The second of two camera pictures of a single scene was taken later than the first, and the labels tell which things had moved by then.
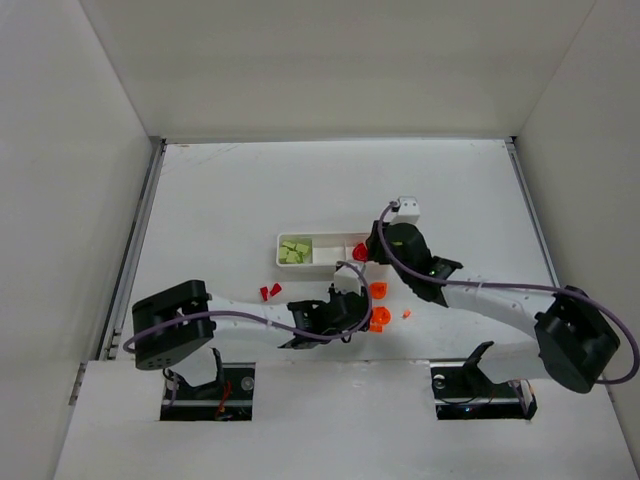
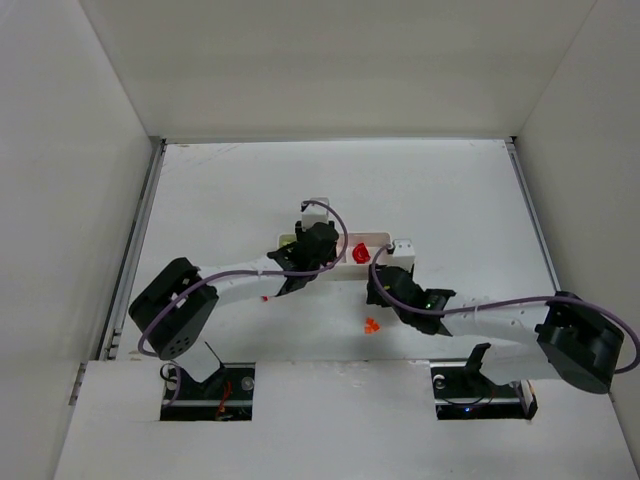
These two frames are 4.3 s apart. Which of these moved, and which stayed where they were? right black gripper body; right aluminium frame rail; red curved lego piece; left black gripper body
Moved: left black gripper body; right black gripper body
Stayed: red curved lego piece; right aluminium frame rail
